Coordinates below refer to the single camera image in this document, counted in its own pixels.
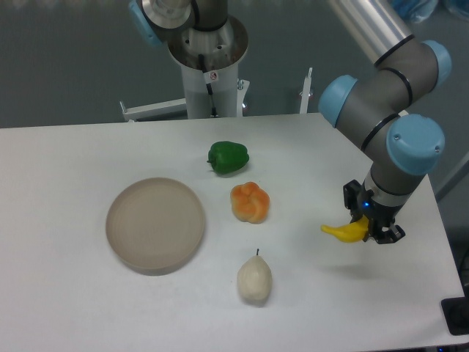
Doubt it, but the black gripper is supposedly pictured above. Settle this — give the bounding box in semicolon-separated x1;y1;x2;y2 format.
343;180;406;244

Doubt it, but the yellow toy banana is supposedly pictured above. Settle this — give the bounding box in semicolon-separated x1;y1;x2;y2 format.
320;216;369;243

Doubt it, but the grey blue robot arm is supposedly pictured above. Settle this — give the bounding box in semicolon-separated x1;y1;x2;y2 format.
128;1;451;244

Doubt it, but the beige round plate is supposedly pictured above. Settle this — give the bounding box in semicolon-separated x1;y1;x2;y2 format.
106;177;205;276

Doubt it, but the orange toy bread roll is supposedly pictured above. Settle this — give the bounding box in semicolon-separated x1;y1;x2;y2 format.
230;182;270;224

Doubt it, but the black device at edge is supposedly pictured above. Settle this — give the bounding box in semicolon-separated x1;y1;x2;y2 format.
440;297;468;336

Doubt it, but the white toy pear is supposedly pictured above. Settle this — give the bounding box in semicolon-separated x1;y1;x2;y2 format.
237;249;273;306

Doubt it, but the green toy bell pepper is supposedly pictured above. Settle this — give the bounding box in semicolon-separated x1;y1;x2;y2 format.
207;141;249;175

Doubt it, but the blue plastic bag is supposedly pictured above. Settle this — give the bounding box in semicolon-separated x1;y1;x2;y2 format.
388;0;468;23

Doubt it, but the white metal frame bracket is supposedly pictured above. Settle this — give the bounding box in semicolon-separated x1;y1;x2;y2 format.
119;67;314;122

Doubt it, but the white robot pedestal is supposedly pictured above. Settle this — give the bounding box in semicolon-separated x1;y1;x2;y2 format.
169;15;248;120

